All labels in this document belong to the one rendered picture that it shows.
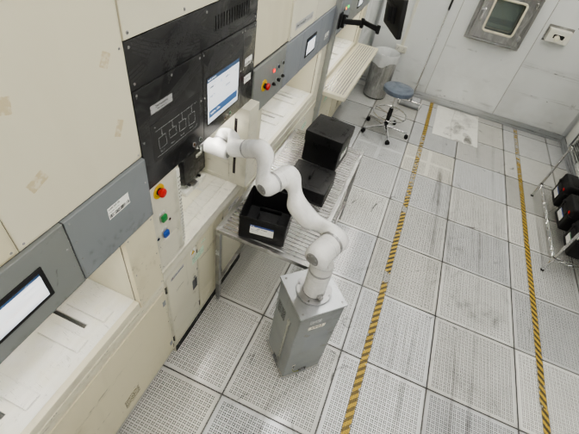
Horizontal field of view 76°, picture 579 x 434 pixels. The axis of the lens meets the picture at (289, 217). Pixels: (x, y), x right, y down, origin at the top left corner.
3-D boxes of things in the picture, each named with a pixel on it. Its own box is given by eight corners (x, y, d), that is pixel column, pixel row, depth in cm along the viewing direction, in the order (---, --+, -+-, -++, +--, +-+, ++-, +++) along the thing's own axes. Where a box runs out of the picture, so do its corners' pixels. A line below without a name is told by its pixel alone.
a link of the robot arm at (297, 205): (322, 266, 173) (343, 249, 182) (336, 258, 163) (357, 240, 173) (259, 181, 176) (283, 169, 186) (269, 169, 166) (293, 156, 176)
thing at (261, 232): (237, 235, 216) (239, 214, 204) (251, 204, 236) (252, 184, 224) (283, 247, 215) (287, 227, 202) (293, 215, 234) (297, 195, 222)
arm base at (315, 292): (337, 300, 195) (345, 280, 182) (305, 310, 188) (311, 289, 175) (321, 271, 206) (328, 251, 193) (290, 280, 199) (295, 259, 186)
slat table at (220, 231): (289, 332, 261) (309, 268, 207) (214, 298, 271) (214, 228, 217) (341, 217, 350) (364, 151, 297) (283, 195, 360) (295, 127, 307)
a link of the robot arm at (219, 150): (208, 133, 195) (201, 147, 193) (231, 140, 193) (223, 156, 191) (213, 139, 203) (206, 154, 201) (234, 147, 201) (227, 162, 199)
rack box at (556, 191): (548, 189, 402) (564, 170, 383) (575, 199, 396) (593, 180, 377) (550, 205, 381) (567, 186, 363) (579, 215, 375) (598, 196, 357)
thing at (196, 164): (183, 193, 212) (180, 146, 190) (153, 181, 215) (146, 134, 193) (206, 170, 229) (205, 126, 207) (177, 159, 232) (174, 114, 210)
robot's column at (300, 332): (320, 365, 247) (348, 305, 193) (281, 379, 237) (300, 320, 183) (302, 328, 264) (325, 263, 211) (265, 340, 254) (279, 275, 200)
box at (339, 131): (334, 172, 272) (343, 144, 254) (299, 158, 278) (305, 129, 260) (347, 153, 291) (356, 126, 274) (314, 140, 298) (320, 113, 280)
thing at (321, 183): (321, 207, 243) (326, 193, 234) (280, 192, 248) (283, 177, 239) (334, 182, 264) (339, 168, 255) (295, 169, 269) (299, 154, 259)
